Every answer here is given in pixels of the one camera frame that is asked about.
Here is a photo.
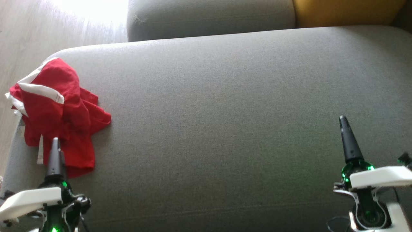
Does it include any grey sofa back cushion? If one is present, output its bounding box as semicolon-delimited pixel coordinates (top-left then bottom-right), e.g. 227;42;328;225
126;0;296;42

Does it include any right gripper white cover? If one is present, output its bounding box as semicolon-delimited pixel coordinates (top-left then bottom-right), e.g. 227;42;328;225
333;115;412;231

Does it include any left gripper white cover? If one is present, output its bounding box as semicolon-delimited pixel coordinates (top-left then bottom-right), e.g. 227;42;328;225
0;138;92;232

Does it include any red jersey with white sleeves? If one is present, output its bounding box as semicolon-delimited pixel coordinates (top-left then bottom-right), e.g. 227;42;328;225
5;87;112;178

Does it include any large yellow sofa back cushion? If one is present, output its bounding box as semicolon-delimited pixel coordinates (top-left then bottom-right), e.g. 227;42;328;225
292;0;407;28

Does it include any grey and yellow sofa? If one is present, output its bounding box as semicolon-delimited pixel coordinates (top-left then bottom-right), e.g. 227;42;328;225
0;25;412;232

